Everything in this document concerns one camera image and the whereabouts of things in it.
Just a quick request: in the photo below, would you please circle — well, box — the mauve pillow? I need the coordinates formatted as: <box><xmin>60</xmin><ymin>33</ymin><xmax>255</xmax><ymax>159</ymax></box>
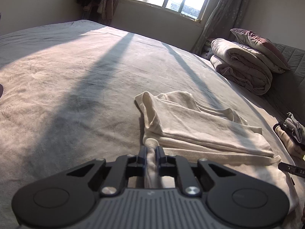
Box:
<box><xmin>230</xmin><ymin>28</ymin><xmax>291</xmax><ymax>74</ymax></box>

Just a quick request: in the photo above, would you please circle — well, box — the folded grey pink comforter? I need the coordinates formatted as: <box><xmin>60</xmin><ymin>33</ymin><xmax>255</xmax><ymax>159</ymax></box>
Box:
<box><xmin>210</xmin><ymin>38</ymin><xmax>273</xmax><ymax>96</ymax></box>

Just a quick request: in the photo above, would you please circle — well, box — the grey quilted headboard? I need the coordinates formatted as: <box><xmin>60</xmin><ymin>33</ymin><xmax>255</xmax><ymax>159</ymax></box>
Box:
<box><xmin>263</xmin><ymin>43</ymin><xmax>305</xmax><ymax>124</ymax></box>

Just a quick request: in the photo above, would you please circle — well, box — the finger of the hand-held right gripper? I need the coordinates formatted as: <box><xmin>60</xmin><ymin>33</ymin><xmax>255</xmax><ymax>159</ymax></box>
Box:
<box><xmin>278</xmin><ymin>162</ymin><xmax>305</xmax><ymax>179</ymax></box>

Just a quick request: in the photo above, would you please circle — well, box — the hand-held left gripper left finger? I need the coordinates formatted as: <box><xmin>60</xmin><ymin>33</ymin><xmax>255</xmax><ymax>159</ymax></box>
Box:
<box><xmin>64</xmin><ymin>146</ymin><xmax>147</xmax><ymax>196</ymax></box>

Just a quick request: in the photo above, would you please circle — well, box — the cream bear print sweatshirt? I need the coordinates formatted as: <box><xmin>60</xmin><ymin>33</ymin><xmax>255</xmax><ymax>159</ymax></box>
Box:
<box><xmin>135</xmin><ymin>91</ymin><xmax>299</xmax><ymax>214</ymax></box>

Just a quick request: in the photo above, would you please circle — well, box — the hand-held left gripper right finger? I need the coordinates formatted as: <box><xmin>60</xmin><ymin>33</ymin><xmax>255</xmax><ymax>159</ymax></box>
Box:
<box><xmin>155</xmin><ymin>147</ymin><xmax>239</xmax><ymax>196</ymax></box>

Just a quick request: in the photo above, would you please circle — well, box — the pink hanging garment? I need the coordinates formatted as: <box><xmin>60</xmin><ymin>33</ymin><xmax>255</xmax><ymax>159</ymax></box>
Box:
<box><xmin>96</xmin><ymin>0</ymin><xmax>115</xmax><ymax>21</ymax></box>

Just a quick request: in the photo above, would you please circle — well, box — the pile of folded clothes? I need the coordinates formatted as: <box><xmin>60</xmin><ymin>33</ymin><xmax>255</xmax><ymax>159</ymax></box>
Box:
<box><xmin>274</xmin><ymin>124</ymin><xmax>305</xmax><ymax>156</ymax></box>

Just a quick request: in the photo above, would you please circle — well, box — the bed with grey blanket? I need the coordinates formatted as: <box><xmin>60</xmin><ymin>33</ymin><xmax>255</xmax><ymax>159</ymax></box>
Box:
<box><xmin>0</xmin><ymin>19</ymin><xmax>305</xmax><ymax>229</ymax></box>

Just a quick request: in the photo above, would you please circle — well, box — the grey folded garment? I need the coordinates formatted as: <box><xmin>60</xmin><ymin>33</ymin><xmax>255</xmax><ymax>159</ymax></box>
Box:
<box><xmin>285</xmin><ymin>112</ymin><xmax>305</xmax><ymax>145</ymax></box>

